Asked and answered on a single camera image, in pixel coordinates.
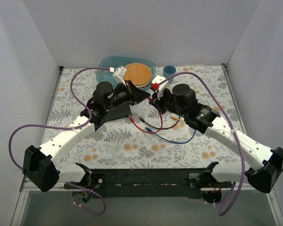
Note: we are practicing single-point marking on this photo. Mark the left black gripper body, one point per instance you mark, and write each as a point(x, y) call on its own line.
point(131, 93)

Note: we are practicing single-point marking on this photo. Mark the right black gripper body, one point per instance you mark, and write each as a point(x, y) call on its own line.
point(161, 102)

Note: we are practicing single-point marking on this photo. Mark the black network switch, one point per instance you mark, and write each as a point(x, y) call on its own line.
point(123, 111)

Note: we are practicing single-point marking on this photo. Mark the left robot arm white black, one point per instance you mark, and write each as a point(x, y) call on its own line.
point(41, 164)

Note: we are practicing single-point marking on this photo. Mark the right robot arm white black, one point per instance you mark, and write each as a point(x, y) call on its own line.
point(263, 165)

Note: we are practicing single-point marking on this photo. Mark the woven wicker round plate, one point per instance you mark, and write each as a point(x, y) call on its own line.
point(139, 74)

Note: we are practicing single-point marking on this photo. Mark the blue plastic cup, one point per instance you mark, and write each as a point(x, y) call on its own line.
point(169, 71)

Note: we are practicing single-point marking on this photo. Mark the floral table mat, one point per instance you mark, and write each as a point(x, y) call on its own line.
point(146, 140)

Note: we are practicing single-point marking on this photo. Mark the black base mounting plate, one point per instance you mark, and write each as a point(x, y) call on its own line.
point(147, 182)

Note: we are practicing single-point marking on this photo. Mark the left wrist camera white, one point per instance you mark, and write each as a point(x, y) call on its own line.
point(119, 74)

